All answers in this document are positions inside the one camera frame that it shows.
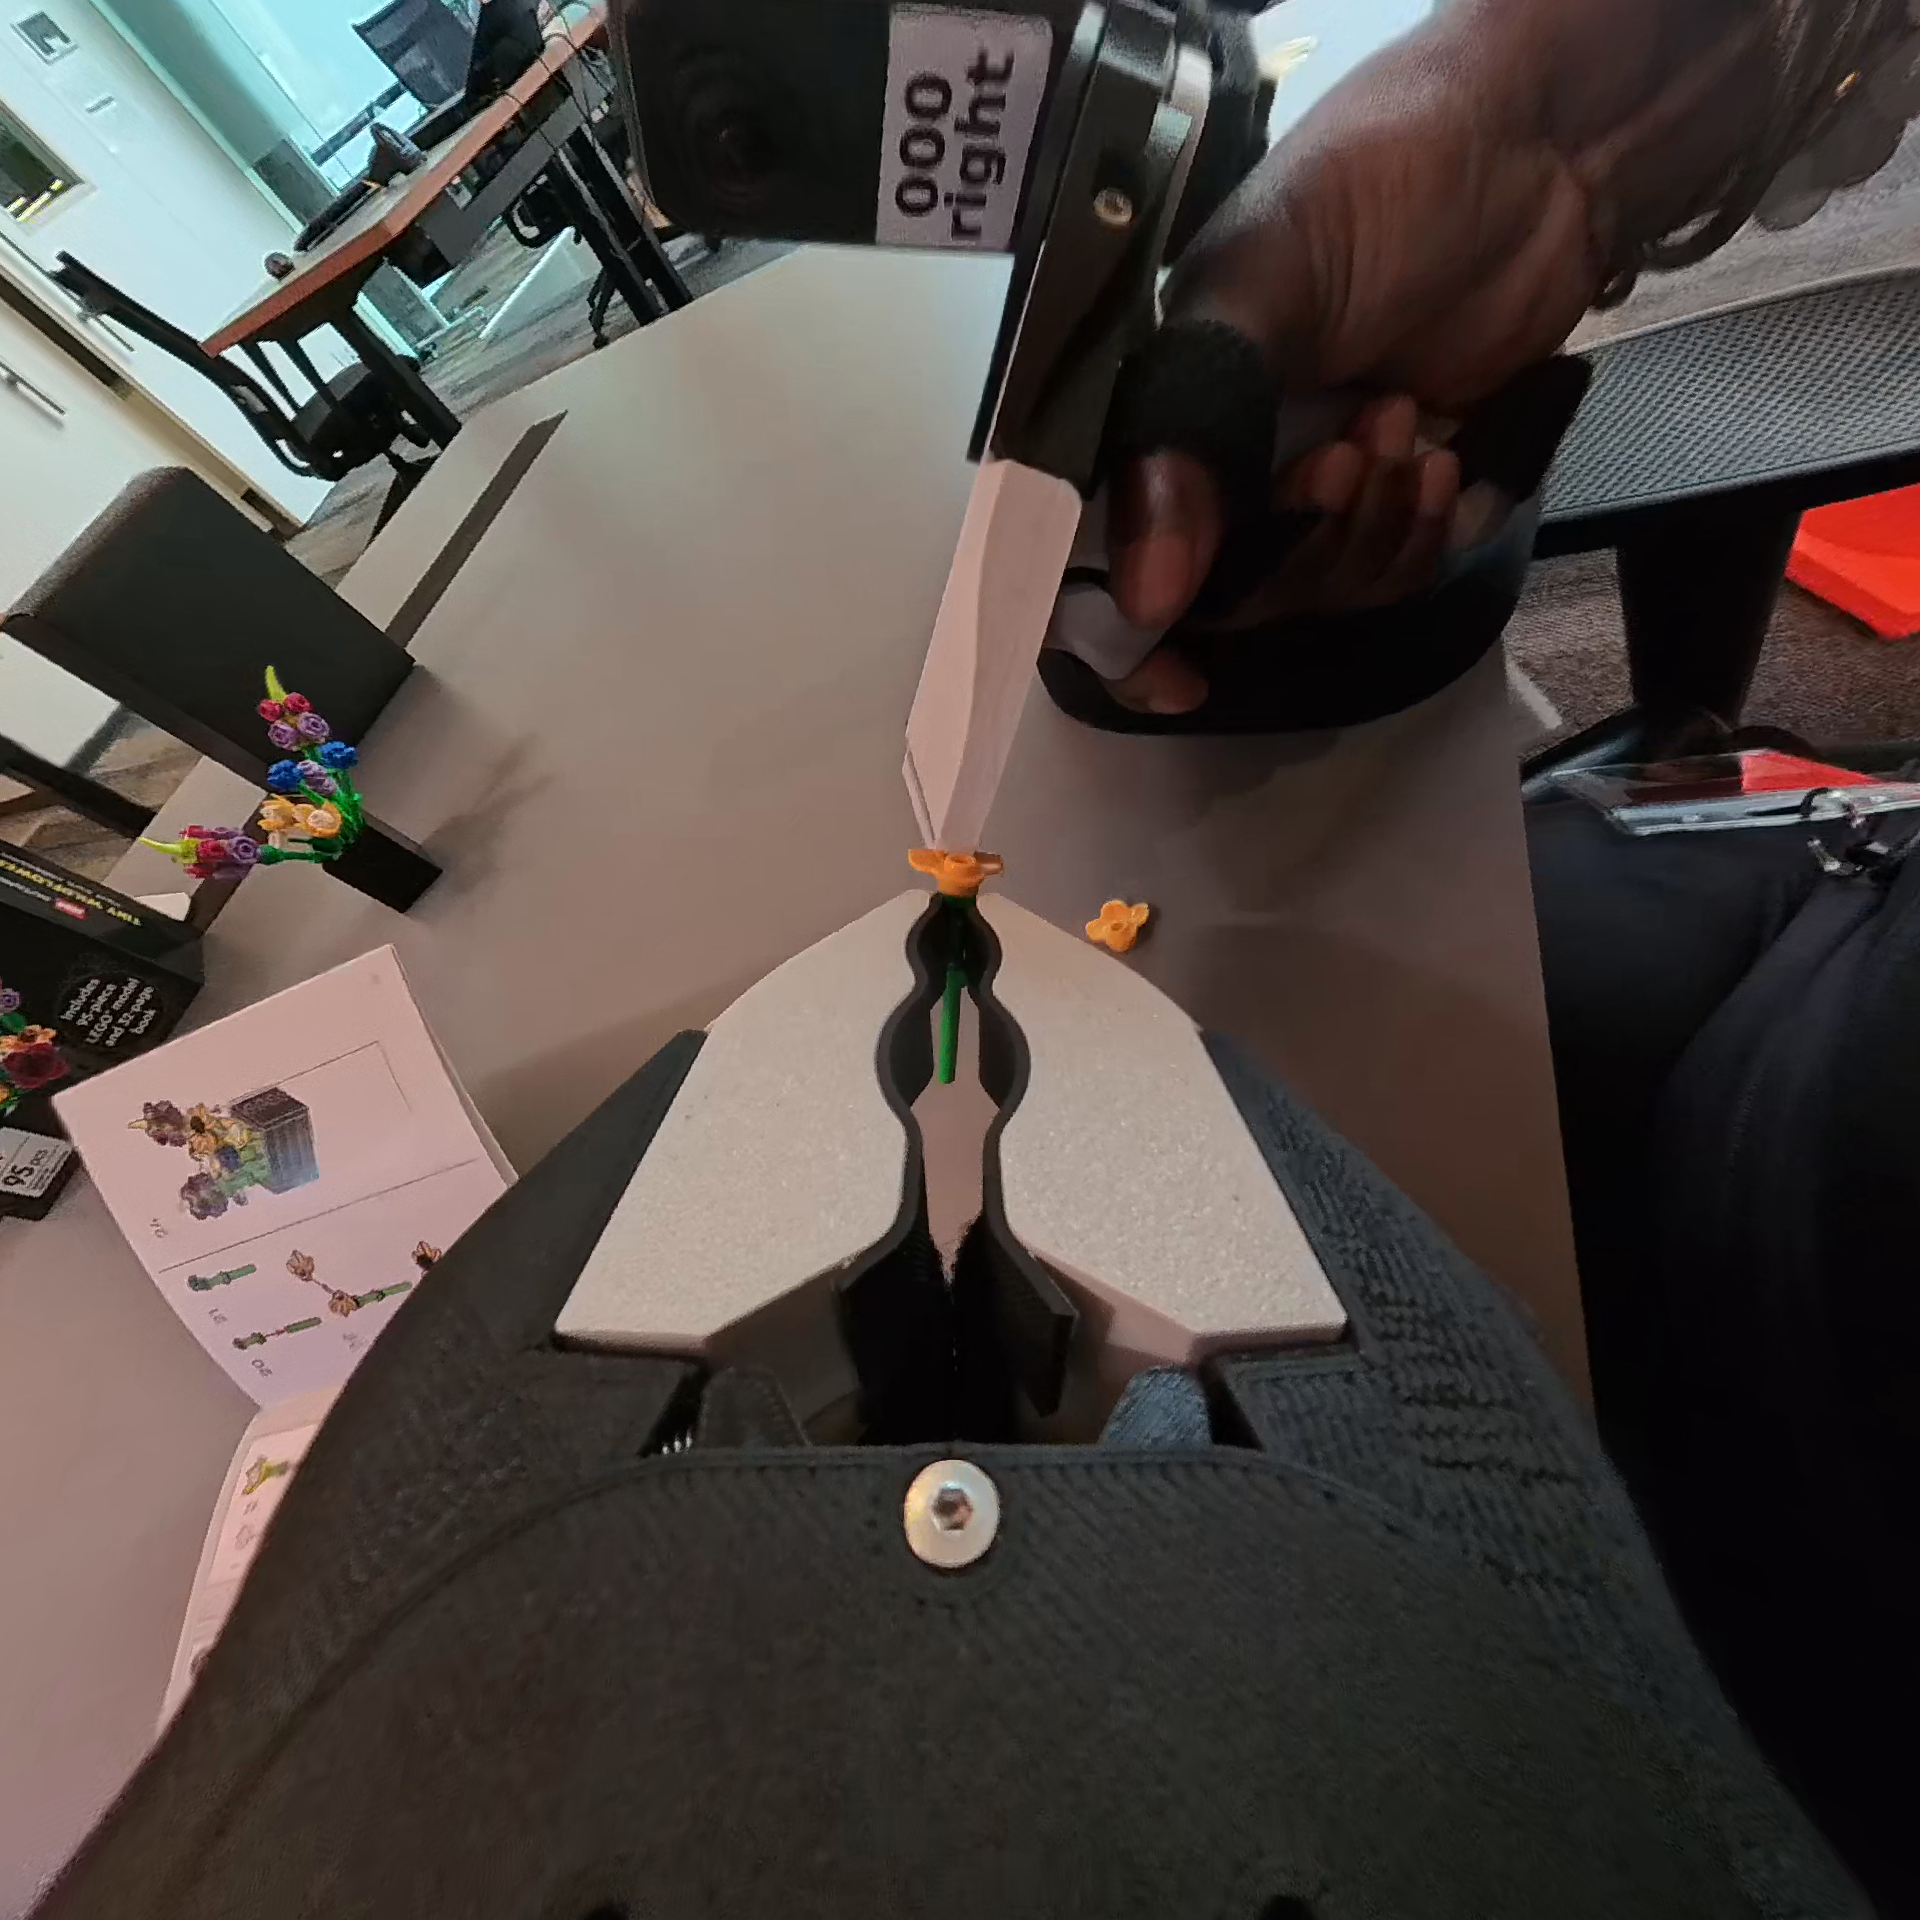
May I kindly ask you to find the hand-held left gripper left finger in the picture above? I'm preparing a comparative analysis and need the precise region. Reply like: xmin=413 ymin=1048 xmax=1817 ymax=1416
xmin=559 ymin=890 xmax=939 ymax=1438

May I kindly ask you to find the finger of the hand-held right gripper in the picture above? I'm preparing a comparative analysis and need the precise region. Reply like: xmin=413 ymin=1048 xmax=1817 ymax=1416
xmin=1045 ymin=580 xmax=1158 ymax=692
xmin=903 ymin=450 xmax=1086 ymax=860

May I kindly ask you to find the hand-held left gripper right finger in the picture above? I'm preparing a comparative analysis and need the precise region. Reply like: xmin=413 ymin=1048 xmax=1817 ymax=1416
xmin=966 ymin=890 xmax=1354 ymax=1438

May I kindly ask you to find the green lego stem piece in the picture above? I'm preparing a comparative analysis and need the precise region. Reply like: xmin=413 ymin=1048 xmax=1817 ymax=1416
xmin=922 ymin=888 xmax=978 ymax=1088

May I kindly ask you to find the lego flower model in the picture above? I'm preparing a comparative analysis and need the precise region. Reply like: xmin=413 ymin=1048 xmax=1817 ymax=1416
xmin=144 ymin=667 xmax=444 ymax=913

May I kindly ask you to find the black lego set box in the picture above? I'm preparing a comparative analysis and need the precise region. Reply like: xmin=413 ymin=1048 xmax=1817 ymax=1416
xmin=0 ymin=848 xmax=207 ymax=1220

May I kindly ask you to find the lego instruction booklet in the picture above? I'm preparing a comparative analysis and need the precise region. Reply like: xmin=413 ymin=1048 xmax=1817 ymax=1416
xmin=53 ymin=945 xmax=518 ymax=1715

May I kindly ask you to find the person's right hand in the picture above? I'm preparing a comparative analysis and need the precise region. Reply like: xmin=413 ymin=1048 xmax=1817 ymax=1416
xmin=1113 ymin=0 xmax=1862 ymax=717

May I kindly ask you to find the long wooden desk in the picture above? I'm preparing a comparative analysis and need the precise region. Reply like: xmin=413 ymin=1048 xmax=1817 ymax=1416
xmin=202 ymin=0 xmax=691 ymax=364

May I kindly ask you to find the black office chair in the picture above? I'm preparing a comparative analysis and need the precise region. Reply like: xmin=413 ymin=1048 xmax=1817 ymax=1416
xmin=53 ymin=253 xmax=464 ymax=485

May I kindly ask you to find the grey mesh office chair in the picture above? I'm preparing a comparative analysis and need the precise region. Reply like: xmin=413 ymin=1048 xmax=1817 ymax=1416
xmin=1531 ymin=266 xmax=1920 ymax=558

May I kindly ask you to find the plain black box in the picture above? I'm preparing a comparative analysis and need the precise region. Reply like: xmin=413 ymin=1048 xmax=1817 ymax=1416
xmin=0 ymin=466 xmax=413 ymax=755

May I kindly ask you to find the orange plastic object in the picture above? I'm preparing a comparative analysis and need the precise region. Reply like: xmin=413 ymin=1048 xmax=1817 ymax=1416
xmin=1788 ymin=487 xmax=1920 ymax=636

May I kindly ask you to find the red pouch with key ring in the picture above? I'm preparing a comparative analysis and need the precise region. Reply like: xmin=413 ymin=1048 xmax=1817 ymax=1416
xmin=1522 ymin=746 xmax=1920 ymax=877

